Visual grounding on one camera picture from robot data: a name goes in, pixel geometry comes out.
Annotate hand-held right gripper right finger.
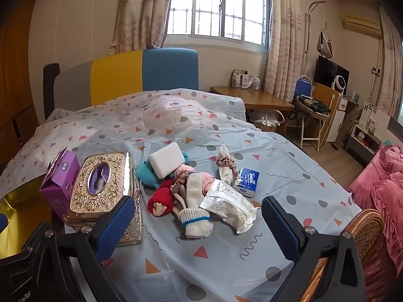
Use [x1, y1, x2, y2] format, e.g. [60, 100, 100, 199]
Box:
[261, 196, 378, 302]

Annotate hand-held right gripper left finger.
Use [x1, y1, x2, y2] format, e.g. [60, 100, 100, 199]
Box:
[35, 196, 137, 302]

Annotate gold foil box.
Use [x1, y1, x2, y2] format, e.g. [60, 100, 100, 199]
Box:
[0, 189, 52, 258]

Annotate red plush toy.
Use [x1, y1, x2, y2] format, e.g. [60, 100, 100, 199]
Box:
[148, 179, 177, 217]

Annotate blue tissue packet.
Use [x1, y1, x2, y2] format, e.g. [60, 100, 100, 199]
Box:
[233, 167, 260, 198]

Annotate blue plush toy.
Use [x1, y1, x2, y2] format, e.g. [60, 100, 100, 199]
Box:
[137, 153, 189, 190]

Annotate clear plastic packet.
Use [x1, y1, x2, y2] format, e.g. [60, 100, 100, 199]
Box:
[200, 179, 257, 234]

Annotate white waffle towel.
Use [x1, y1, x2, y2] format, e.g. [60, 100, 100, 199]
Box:
[218, 145, 235, 187]

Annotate white sock with blue stripe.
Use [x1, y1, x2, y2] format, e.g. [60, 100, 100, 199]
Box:
[177, 174, 211, 238]

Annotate white sponge block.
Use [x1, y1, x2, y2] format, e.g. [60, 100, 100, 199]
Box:
[149, 142, 186, 177]

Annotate pink fuzzy cloth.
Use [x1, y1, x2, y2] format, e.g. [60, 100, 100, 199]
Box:
[198, 171, 218, 196]

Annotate ornate gold tissue box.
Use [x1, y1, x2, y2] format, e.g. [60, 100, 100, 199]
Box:
[64, 152, 144, 246]

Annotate purple cardboard box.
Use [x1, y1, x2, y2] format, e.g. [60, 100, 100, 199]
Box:
[40, 149, 81, 224]

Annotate rattan chair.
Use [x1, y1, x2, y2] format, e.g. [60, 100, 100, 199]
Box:
[307, 209, 387, 302]

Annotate white tote bag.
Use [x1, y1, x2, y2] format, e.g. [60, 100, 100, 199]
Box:
[252, 110, 286, 127]

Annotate low grey shelf unit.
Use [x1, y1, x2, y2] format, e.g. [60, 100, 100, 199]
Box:
[346, 123, 383, 168]

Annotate white narrow cabinet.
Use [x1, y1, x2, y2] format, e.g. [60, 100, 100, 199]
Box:
[327, 97, 347, 143]

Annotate wooden desk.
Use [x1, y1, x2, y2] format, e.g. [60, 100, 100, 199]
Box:
[210, 86, 295, 123]

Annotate wooden board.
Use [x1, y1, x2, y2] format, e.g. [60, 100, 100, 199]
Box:
[312, 82, 340, 143]

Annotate wooden wardrobe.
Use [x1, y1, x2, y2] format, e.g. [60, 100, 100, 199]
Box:
[0, 0, 48, 170]

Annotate blue folding chair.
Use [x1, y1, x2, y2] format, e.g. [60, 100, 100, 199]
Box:
[285, 75, 331, 151]

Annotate grey yellow blue headboard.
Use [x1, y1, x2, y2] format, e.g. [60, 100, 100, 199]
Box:
[43, 48, 199, 122]

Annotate small boxes on desk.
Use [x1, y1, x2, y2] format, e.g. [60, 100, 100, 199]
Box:
[232, 69, 262, 89]

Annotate black television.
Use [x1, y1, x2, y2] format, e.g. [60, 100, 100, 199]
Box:
[315, 56, 350, 95]

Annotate beige hanging bag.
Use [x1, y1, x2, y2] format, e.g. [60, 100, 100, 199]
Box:
[316, 30, 334, 59]

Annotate beige patterned curtain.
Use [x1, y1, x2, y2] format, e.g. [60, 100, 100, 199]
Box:
[264, 0, 308, 99]
[376, 5, 403, 118]
[110, 0, 177, 55]

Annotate metal floor stand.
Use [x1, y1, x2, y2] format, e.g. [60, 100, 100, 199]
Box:
[303, 1, 326, 76]

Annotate barred window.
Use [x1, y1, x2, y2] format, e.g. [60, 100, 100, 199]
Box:
[165, 0, 272, 46]

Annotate wall air conditioner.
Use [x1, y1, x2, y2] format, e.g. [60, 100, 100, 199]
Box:
[343, 14, 381, 37]

